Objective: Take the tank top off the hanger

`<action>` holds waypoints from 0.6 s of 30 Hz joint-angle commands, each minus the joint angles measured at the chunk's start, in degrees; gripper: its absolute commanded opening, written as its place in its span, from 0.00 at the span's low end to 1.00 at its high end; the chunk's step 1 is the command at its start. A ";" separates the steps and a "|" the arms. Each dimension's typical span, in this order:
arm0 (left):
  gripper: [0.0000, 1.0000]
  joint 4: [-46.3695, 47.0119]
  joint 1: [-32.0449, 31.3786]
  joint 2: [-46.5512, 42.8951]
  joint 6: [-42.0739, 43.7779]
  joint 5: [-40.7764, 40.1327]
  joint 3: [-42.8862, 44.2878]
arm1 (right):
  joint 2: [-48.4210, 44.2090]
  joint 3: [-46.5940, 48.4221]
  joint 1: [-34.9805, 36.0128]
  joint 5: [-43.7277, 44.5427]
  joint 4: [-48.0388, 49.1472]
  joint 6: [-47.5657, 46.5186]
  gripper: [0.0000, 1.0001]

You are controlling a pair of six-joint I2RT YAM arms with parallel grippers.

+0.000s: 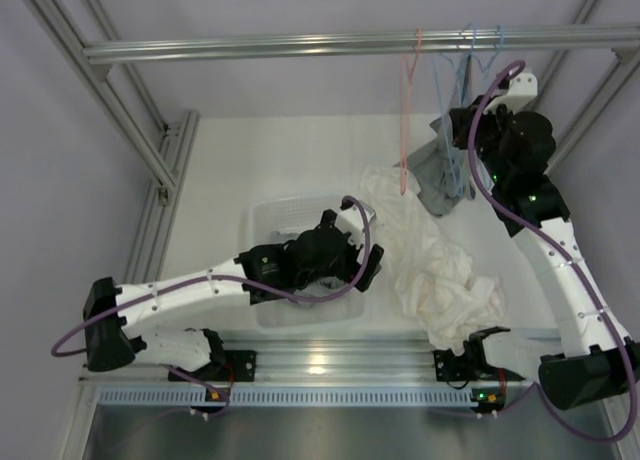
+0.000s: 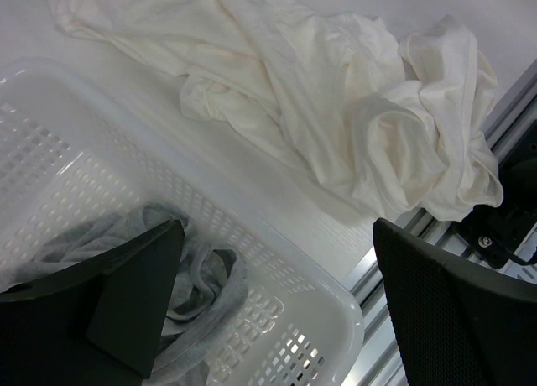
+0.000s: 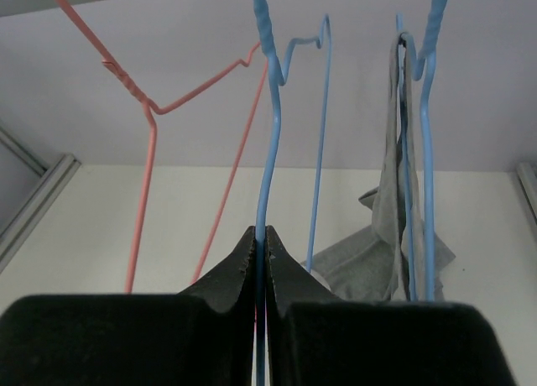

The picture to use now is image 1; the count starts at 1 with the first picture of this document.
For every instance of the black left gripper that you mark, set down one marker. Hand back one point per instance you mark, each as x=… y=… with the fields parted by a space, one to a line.
x=372 y=267

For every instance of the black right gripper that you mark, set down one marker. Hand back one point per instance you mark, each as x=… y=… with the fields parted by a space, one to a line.
x=504 y=118

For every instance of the grey tank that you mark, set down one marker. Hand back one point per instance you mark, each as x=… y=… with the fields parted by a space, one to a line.
x=321 y=288
x=438 y=167

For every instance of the white tank top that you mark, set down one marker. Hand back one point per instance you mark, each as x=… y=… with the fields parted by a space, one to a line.
x=432 y=280

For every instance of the pink wire hanger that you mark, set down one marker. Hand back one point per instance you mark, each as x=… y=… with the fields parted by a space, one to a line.
x=408 y=68

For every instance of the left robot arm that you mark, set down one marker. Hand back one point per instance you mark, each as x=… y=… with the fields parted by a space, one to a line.
x=209 y=277

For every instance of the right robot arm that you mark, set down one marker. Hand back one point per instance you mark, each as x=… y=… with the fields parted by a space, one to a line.
x=598 y=358

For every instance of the white plastic basket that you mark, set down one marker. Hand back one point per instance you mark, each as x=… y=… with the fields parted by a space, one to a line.
x=294 y=215

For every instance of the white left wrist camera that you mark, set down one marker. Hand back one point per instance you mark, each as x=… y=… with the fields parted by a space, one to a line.
x=349 y=221

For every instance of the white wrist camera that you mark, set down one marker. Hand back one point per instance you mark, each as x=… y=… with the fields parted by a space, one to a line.
x=349 y=221
x=522 y=88

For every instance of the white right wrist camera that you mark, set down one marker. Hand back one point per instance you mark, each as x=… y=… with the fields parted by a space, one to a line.
x=522 y=88

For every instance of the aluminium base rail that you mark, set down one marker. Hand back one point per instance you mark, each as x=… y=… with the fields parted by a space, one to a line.
x=325 y=360

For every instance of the aluminium hanging rail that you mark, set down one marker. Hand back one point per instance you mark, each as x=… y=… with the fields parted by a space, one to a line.
x=553 y=38

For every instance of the right aluminium frame posts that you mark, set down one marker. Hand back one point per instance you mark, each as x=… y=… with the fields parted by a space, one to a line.
x=592 y=98

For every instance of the aluminium frame posts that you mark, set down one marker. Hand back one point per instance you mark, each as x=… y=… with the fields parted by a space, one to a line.
x=164 y=148
x=592 y=98

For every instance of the left aluminium frame posts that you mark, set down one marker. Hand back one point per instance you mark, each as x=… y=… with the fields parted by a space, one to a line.
x=164 y=148

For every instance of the slotted cable duct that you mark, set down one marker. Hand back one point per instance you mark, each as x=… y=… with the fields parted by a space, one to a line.
x=261 y=396

